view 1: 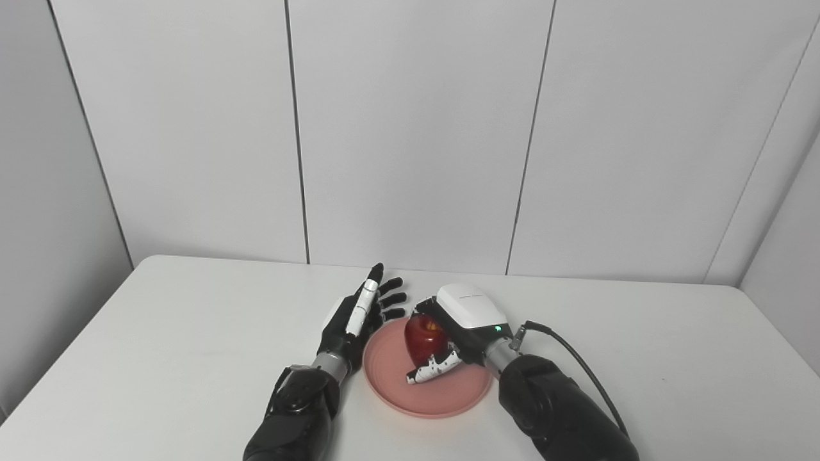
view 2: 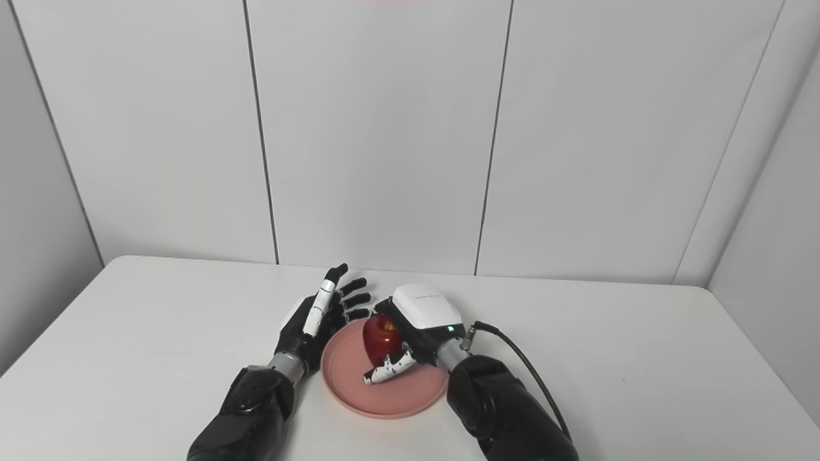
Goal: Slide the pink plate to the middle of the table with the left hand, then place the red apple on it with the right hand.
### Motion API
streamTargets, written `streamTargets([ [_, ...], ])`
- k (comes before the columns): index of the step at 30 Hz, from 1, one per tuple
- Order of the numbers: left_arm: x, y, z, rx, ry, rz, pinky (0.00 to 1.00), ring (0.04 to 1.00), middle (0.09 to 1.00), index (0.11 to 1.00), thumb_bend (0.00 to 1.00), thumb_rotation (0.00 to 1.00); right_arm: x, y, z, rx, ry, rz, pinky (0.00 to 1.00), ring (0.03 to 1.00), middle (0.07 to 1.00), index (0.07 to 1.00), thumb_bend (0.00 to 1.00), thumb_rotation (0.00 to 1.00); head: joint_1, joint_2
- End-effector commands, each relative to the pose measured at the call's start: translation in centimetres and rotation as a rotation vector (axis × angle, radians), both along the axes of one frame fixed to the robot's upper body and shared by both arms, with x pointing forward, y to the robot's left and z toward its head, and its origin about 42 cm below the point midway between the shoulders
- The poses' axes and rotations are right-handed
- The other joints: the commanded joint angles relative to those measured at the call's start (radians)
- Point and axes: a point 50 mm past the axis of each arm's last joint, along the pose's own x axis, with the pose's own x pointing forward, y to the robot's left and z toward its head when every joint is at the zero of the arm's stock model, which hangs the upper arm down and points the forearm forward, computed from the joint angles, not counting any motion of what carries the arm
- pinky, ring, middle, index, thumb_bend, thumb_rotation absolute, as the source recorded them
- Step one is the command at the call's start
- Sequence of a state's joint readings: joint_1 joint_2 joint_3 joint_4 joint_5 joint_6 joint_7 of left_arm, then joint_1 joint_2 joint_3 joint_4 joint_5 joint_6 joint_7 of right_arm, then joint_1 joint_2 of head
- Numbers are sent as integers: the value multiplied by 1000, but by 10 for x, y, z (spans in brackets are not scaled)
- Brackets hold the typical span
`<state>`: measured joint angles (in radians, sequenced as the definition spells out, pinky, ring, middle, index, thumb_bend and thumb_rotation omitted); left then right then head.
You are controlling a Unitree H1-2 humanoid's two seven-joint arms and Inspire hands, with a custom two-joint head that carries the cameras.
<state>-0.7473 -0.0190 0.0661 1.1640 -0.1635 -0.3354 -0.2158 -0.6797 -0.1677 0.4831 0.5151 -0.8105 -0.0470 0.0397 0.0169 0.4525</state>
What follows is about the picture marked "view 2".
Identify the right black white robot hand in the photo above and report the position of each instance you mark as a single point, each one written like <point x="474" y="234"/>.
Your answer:
<point x="426" y="320"/>

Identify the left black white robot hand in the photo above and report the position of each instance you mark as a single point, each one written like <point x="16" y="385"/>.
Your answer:
<point x="314" y="320"/>

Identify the red apple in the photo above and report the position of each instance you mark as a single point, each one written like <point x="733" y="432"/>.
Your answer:
<point x="381" y="339"/>

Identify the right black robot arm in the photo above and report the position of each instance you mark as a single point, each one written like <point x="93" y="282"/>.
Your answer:
<point x="500" y="410"/>

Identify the pink round plate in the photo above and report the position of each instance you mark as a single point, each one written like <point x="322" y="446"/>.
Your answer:
<point x="391" y="394"/>

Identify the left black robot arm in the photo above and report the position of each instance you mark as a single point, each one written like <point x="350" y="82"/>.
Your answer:
<point x="250" y="410"/>

